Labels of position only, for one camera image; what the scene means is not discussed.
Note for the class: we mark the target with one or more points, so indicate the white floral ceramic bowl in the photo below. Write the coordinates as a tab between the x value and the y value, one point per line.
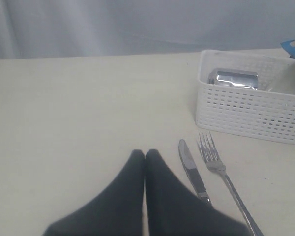
285	81

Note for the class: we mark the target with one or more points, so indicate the grey backdrop curtain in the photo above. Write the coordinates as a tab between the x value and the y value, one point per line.
82	28

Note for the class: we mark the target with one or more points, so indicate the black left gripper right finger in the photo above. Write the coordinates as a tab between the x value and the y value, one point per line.
174	211

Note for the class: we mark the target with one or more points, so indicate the silver metal fork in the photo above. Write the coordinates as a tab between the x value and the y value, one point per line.
214	164

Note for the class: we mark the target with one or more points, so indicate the silver foil packet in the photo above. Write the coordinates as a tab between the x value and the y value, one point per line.
234	78

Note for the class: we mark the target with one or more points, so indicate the white perforated plastic basket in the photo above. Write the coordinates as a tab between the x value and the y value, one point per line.
252	113

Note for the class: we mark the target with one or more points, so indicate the silver table knife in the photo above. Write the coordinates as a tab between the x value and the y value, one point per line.
192	172

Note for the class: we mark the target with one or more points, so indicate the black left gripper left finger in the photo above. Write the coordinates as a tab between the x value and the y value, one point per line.
116	211

